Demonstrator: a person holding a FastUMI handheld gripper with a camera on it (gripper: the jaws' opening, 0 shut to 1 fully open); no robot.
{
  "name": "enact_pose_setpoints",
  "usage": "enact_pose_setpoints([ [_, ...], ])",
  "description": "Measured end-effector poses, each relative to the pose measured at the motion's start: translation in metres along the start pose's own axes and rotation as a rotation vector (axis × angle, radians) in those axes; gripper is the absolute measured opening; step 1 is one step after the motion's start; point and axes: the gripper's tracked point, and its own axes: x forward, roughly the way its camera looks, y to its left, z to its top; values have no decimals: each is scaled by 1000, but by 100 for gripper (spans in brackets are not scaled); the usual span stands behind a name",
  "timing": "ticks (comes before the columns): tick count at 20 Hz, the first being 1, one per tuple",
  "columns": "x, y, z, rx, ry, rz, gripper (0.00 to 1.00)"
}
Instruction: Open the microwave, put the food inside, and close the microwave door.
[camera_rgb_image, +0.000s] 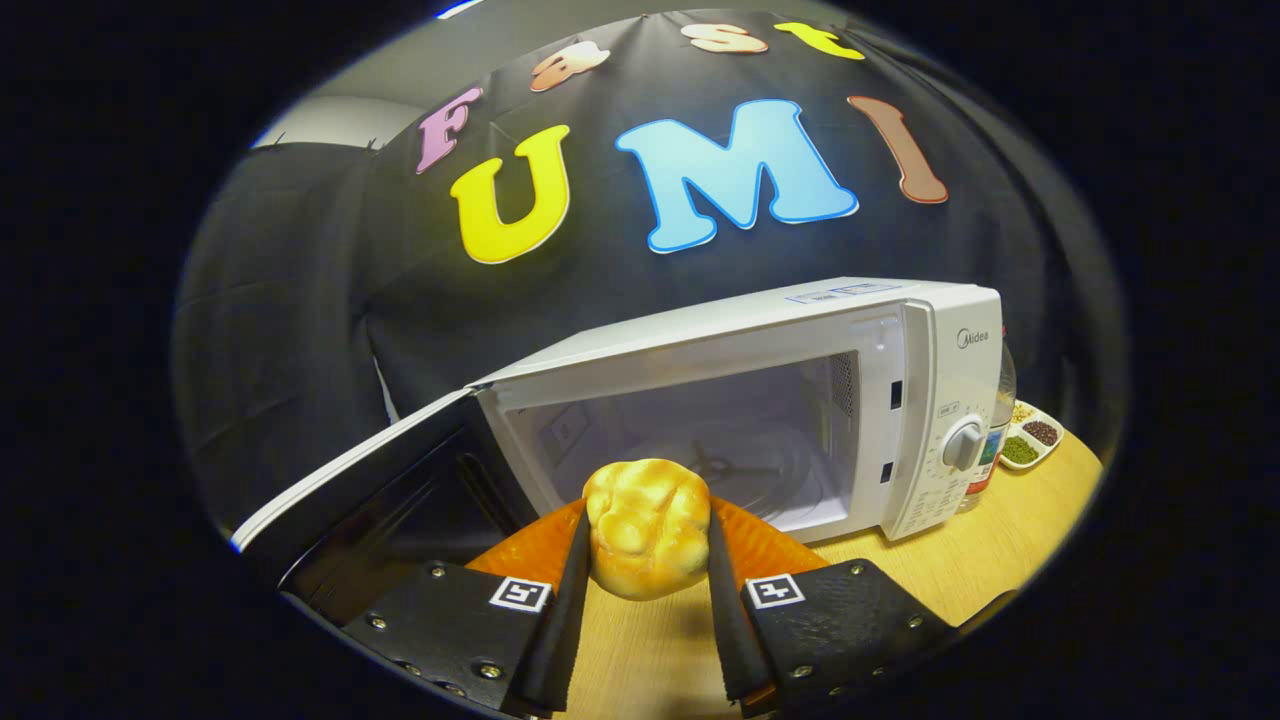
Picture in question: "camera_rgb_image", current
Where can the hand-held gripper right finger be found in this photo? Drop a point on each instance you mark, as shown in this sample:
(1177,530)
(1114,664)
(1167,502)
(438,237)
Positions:
(730,630)

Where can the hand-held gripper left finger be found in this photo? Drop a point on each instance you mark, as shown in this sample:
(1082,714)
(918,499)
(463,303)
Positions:
(565,620)

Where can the golden bread roll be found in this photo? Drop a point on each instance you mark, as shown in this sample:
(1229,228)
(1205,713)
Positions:
(645,530)

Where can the white microwave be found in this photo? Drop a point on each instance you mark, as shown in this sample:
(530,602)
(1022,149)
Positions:
(750,330)

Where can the clear plastic water bottle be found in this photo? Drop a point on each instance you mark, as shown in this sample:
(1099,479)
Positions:
(990,460)

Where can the white divided bean dish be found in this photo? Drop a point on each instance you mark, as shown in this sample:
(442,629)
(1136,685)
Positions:
(1030,445)

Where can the black backdrop cloth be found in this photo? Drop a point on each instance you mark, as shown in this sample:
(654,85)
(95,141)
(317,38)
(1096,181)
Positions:
(300,300)

